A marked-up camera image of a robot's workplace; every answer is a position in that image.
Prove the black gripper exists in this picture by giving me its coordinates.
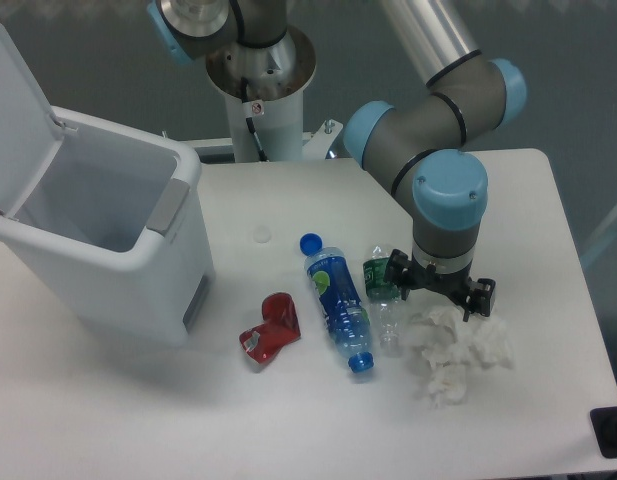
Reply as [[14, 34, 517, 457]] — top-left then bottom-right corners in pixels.
[[385, 249, 496, 322]]

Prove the clear green labelled bottle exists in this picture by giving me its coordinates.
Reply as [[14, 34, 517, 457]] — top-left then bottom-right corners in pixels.
[[363, 244, 403, 357]]

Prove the crushed red can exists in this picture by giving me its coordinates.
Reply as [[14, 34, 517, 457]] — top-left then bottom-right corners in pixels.
[[239, 292, 301, 373]]

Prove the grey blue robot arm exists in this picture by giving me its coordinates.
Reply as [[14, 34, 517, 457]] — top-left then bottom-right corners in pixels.
[[148, 1, 527, 317]]

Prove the white metal base frame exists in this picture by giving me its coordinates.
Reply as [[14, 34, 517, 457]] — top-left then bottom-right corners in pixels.
[[160, 118, 345, 164]]

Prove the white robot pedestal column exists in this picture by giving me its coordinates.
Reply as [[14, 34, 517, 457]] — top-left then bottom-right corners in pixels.
[[206, 25, 316, 163]]

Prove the blue labelled plastic bottle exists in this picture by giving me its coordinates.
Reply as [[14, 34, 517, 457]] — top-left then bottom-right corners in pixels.
[[299, 233, 374, 374]]

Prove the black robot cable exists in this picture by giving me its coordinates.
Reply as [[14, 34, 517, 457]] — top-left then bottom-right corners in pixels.
[[240, 75, 269, 162]]

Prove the crumpled white tissue paper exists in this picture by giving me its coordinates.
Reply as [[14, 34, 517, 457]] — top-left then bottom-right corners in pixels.
[[407, 306, 514, 408]]

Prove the white trash bin lid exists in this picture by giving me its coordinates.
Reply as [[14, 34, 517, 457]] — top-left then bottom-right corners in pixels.
[[0, 24, 64, 216]]

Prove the white trash bin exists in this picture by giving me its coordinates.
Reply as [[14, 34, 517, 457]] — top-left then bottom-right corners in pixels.
[[0, 108, 214, 345]]

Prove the black device at edge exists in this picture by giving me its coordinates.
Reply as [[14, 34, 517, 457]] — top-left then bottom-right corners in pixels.
[[590, 406, 617, 459]]

